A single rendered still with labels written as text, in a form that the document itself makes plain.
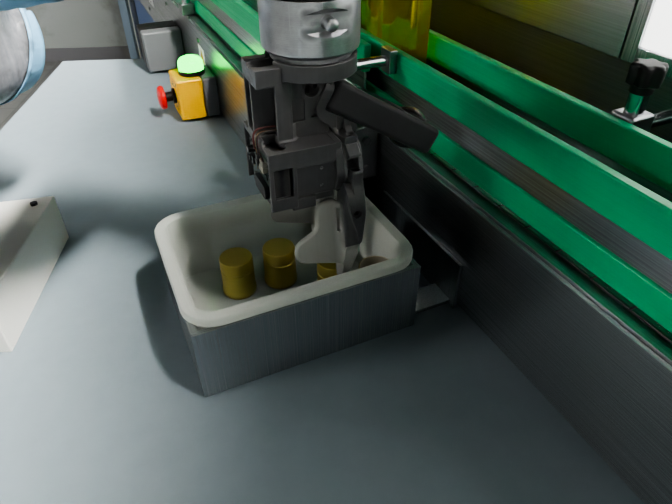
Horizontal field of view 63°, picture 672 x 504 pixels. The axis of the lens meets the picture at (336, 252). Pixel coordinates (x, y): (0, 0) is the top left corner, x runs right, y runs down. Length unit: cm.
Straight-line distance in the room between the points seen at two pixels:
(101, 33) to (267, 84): 358
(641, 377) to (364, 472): 22
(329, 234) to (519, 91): 25
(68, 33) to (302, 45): 366
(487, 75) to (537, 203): 19
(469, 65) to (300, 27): 30
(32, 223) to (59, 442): 26
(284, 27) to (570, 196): 25
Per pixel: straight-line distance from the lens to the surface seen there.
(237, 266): 55
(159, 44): 126
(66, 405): 56
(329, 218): 48
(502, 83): 62
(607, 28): 64
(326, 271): 54
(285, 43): 41
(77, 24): 400
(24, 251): 66
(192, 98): 101
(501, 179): 52
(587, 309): 45
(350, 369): 53
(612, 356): 45
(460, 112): 55
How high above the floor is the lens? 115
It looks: 37 degrees down
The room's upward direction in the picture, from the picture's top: straight up
